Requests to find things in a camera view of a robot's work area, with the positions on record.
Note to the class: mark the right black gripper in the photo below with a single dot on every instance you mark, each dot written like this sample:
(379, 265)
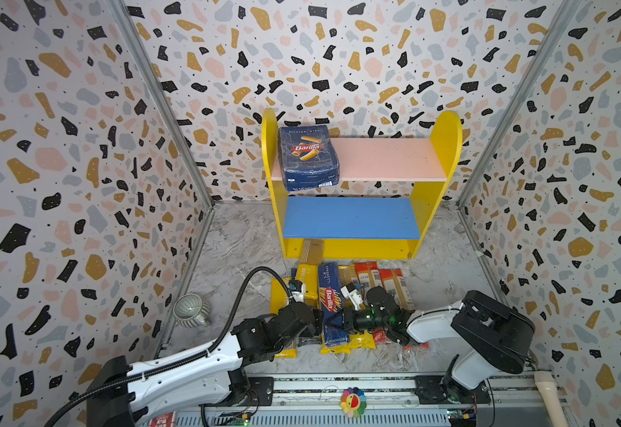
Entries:
(349, 318)

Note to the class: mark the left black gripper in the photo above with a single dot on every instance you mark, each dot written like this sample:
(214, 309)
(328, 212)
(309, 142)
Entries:
(316, 325)

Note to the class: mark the blue Barilla spaghetti box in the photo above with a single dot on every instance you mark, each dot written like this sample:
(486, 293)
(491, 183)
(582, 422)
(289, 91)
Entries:
(330, 297)

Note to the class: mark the yellow pastatime bag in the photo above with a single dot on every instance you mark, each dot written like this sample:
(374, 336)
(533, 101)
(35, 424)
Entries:
(278, 300)
(307, 274)

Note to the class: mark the red spaghetti bag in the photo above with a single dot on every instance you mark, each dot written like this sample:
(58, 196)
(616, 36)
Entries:
(398, 285)
(369, 277)

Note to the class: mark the blue Barilla rigatoni box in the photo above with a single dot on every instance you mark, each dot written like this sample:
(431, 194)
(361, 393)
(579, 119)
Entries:
(307, 158)

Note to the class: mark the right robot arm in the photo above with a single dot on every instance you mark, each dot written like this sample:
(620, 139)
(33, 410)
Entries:
(499, 338)

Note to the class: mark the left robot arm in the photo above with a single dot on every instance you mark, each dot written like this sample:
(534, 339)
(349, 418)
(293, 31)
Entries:
(125, 394)

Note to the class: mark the yellow shelf with coloured boards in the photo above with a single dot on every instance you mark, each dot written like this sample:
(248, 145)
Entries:
(367, 227)

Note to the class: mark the Ankara spaghetti bag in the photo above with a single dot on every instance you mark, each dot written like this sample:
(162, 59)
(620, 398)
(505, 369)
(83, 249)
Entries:
(306, 341)

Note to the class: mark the yellow spaghetti bag middle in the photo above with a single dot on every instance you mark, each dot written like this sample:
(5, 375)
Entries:
(331, 349)

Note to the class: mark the yellow spaghetti bag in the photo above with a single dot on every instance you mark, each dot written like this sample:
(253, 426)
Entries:
(356, 341)
(331, 349)

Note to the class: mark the yellow spaghetti bag right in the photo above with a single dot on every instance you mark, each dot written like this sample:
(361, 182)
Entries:
(356, 341)

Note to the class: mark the colourful flower sticker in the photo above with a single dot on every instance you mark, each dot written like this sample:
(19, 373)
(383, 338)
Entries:
(353, 402)

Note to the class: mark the striped ceramic cup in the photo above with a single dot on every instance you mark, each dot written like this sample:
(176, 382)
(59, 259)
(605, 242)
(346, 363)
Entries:
(191, 311)

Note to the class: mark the red card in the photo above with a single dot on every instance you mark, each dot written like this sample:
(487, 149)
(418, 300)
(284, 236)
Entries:
(166, 420)

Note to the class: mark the beige tube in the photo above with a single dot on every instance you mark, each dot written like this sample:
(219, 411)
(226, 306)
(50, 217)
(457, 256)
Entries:
(549, 391)

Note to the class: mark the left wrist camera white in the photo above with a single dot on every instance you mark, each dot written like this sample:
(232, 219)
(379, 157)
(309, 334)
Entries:
(298, 290)

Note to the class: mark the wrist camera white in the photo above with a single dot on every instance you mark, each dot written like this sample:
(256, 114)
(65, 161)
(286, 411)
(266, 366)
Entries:
(352, 297)
(298, 290)

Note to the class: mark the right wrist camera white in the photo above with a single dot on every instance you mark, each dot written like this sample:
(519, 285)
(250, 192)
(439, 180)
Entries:
(352, 297)

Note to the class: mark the metal base rail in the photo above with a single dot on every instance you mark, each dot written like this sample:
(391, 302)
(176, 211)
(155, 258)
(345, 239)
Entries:
(405, 399)

